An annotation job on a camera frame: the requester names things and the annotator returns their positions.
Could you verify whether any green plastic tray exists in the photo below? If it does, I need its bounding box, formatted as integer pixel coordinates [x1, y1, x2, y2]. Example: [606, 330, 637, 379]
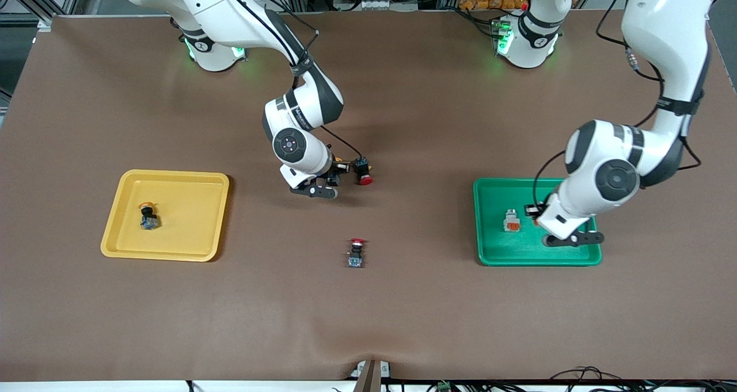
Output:
[473, 177, 603, 267]

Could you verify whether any yellow plastic tray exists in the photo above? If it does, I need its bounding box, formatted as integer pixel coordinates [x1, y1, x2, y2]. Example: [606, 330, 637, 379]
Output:
[100, 169, 230, 262]

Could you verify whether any brown table cover sheet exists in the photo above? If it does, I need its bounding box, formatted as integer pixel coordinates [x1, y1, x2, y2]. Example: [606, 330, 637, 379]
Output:
[0, 9, 737, 381]

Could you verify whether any white power strip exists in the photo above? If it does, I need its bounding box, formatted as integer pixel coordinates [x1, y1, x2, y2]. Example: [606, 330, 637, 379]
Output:
[334, 0, 418, 11]

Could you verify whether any metal table edge clamp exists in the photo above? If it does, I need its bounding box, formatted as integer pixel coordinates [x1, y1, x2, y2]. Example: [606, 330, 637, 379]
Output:
[350, 359, 392, 392]

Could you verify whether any red mushroom button switch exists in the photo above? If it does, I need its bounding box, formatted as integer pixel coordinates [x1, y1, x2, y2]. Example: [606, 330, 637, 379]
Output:
[347, 238, 367, 269]
[354, 156, 374, 186]

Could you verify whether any black cable bundle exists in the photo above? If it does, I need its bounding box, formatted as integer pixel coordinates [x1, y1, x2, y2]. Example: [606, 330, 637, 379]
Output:
[547, 366, 737, 392]

